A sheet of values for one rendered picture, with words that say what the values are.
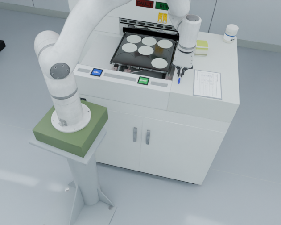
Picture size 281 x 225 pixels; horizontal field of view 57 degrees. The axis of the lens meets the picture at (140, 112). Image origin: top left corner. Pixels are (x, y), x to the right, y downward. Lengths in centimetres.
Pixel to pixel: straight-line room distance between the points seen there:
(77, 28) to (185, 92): 65
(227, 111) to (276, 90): 180
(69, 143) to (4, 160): 126
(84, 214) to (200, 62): 130
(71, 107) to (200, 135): 78
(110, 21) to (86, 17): 97
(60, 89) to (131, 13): 93
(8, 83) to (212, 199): 228
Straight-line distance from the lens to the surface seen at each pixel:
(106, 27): 197
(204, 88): 140
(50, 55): 97
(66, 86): 110
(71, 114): 121
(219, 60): 162
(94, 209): 201
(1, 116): 274
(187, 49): 130
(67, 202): 207
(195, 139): 161
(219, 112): 142
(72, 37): 98
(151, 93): 137
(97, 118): 128
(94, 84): 144
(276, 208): 230
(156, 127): 157
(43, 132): 129
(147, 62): 162
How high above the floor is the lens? 188
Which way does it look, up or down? 48 degrees down
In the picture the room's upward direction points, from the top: 3 degrees clockwise
